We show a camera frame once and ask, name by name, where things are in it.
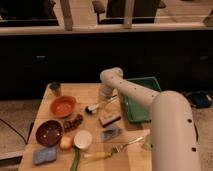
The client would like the white handled dish brush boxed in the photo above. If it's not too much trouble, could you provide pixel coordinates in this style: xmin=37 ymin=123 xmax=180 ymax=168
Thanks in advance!
xmin=85 ymin=95 xmax=117 ymax=114

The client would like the dark object on floor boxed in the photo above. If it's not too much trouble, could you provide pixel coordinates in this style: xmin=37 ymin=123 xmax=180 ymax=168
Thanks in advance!
xmin=186 ymin=92 xmax=212 ymax=108

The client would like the white paper cup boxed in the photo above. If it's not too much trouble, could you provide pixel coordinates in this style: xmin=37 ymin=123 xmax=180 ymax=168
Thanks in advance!
xmin=74 ymin=130 xmax=92 ymax=150

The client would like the blue sponge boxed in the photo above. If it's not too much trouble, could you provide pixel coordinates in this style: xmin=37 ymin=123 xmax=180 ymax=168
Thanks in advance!
xmin=32 ymin=146 xmax=57 ymax=165

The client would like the tan scrub block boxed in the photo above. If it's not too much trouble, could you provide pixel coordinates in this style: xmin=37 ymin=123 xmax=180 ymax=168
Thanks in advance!
xmin=98 ymin=113 xmax=121 ymax=128

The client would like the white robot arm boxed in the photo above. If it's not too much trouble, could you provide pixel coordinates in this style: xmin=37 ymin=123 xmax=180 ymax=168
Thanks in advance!
xmin=99 ymin=67 xmax=201 ymax=171

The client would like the dark red bowl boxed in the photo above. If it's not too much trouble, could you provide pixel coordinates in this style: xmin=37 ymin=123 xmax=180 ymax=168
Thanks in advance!
xmin=35 ymin=120 xmax=63 ymax=147

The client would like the brown dried fruit cluster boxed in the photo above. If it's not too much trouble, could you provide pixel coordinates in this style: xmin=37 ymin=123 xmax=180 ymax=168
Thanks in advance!
xmin=63 ymin=114 xmax=83 ymax=132

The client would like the blue grey cloth piece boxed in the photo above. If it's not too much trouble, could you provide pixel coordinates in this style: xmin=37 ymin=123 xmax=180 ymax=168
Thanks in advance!
xmin=101 ymin=127 xmax=122 ymax=142

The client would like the green cup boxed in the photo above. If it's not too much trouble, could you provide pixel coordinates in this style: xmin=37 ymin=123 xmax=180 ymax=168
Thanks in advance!
xmin=143 ymin=134 xmax=152 ymax=151

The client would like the green plastic tray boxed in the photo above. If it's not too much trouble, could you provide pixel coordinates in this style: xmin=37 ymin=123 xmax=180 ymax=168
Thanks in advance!
xmin=123 ymin=77 xmax=161 ymax=124

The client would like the yellowish translucent gripper finger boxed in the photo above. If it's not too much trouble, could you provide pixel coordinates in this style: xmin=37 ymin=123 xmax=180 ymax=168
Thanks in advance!
xmin=99 ymin=84 xmax=114 ymax=101

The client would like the black cable left floor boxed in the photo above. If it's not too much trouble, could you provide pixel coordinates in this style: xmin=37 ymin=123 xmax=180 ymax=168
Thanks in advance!
xmin=0 ymin=118 xmax=28 ymax=145

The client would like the yellow onion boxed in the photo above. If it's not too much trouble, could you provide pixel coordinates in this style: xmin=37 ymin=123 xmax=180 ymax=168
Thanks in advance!
xmin=60 ymin=136 xmax=73 ymax=150

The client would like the green vegetable stalk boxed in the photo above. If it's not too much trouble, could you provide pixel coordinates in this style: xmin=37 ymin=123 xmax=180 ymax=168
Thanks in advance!
xmin=70 ymin=148 xmax=80 ymax=171

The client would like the orange bowl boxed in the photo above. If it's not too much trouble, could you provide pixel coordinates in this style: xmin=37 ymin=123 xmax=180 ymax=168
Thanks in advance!
xmin=49 ymin=96 xmax=76 ymax=118

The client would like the yellow handled fork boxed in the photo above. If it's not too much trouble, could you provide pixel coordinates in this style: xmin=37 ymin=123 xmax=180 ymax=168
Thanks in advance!
xmin=83 ymin=137 xmax=143 ymax=160

